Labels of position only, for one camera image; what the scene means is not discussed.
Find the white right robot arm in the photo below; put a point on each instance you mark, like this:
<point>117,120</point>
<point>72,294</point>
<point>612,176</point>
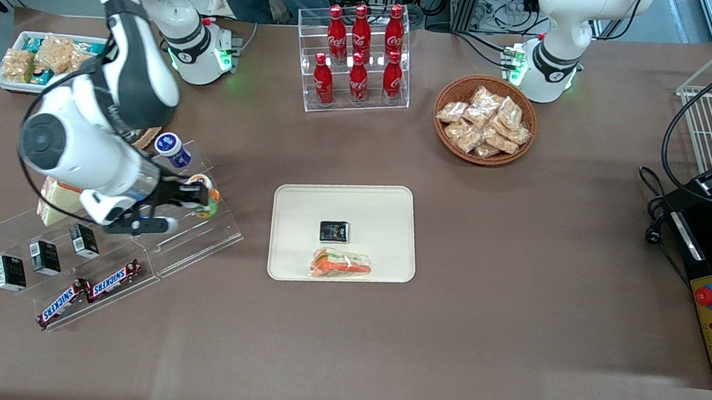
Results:
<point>128,77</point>

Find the rice cracker snack packet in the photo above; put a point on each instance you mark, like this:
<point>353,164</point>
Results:
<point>54,52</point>
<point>17,66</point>
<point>79,61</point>

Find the flat black packet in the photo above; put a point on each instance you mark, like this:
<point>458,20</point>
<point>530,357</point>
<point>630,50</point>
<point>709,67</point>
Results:
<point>334,231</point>

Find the teal snack packet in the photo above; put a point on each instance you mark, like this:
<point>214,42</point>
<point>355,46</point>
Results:
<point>89,46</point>

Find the red emergency stop button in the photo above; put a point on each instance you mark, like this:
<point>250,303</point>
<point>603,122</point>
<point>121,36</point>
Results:
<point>707,296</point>

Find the round wicker basket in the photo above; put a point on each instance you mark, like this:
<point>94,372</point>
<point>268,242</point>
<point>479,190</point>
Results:
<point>453,86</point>

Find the cream plastic tray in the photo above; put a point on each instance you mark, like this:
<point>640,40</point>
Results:
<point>386,228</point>

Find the small black chocolate box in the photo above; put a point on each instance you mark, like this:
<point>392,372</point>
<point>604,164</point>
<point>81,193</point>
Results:
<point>45,258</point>
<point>84,241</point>
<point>10,273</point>

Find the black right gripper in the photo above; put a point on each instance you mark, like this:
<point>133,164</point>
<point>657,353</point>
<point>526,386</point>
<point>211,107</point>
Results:
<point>169,192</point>

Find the clear acrylic bottle rack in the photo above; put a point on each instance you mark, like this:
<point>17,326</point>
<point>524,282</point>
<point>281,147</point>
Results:
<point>370,108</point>

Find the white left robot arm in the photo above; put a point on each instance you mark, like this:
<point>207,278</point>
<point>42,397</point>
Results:
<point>563,44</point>

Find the white plastic bin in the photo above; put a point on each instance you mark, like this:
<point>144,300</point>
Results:
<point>11,85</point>

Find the flat wrapped sandwich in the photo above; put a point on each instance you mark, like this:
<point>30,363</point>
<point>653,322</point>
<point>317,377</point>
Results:
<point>340,264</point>

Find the red cola bottle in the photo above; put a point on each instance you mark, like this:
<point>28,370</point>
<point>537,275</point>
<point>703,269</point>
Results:
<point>393,79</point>
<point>337,34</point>
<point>361,31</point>
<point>324,82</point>
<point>394,31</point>
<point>358,81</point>

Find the clear acrylic chocolate stand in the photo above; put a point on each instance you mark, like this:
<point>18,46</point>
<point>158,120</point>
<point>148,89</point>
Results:
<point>118,263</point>

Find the silver bar wrist camera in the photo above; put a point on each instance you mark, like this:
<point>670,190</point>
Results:
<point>141,225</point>

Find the clear acrylic gum stand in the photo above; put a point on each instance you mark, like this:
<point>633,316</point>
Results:
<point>197,244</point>

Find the upright triangle wrapped sandwich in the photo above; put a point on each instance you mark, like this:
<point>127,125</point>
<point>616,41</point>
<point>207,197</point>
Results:
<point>59,203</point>

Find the blue lid gum bottle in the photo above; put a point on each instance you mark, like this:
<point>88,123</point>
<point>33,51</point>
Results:
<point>170,146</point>

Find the snickers bar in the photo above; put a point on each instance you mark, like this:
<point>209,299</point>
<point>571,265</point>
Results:
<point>62,304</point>
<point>114,281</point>

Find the aluminium frame post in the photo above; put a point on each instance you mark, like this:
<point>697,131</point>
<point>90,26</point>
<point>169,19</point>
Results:
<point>466,3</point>

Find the orange lid gum bottle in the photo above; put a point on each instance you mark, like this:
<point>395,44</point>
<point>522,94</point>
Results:
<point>213,200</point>

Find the clear bag of crackers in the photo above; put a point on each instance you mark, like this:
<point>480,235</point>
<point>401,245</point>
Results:
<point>477,117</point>
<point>452,112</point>
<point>510,112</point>
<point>503,142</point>
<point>463,136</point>
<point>488,150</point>
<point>487,99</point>

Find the oval wicker basket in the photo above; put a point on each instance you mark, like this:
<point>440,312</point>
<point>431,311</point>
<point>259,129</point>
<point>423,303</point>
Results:
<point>147,138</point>

